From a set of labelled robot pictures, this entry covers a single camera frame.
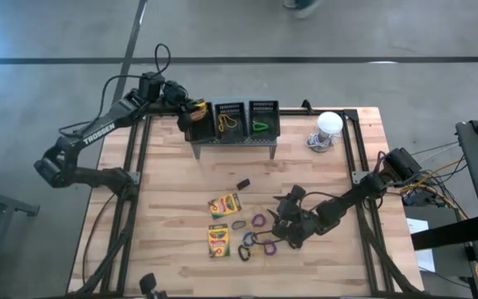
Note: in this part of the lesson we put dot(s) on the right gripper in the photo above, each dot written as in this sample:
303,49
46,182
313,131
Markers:
301,224

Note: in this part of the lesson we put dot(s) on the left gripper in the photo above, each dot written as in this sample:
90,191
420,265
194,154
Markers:
186,107

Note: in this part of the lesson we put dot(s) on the black mesh basket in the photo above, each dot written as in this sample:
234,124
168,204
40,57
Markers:
273,120
201,132
239,124

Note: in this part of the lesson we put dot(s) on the small black block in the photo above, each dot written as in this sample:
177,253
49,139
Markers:
243,184

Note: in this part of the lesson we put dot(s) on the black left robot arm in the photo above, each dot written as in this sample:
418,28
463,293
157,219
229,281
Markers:
98,128

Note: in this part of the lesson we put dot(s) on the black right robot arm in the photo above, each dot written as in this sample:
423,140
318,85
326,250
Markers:
347,201

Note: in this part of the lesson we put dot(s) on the grey perforated metal shelf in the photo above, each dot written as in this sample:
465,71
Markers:
230,143

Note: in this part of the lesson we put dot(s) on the white paper sheet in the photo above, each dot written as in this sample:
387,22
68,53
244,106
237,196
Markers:
417,226

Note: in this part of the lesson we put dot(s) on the person's shoe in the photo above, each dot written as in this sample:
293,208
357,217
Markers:
303,7

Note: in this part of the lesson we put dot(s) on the black cart beam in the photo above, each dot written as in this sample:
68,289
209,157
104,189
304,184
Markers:
450,232

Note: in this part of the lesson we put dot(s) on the black aluminium table frame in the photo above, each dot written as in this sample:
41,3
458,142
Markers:
297,112

